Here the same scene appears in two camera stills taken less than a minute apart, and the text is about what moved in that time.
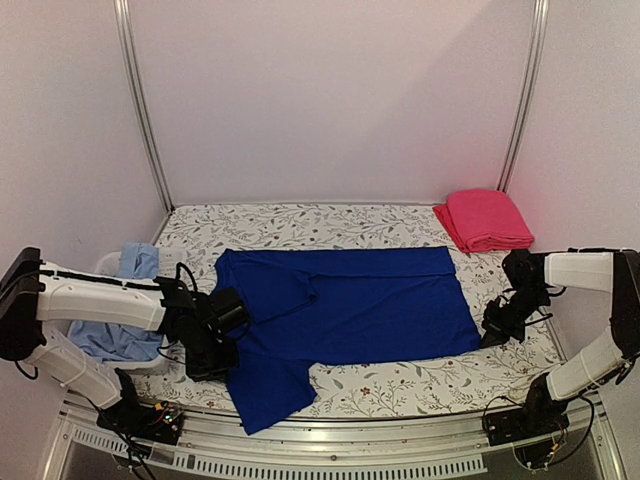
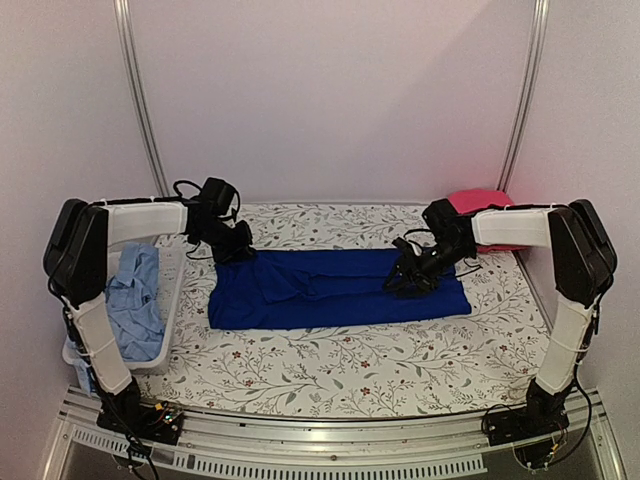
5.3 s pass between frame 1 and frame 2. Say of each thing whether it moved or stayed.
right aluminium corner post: stayed
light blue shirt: stayed
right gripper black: moved
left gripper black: moved
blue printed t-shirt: moved
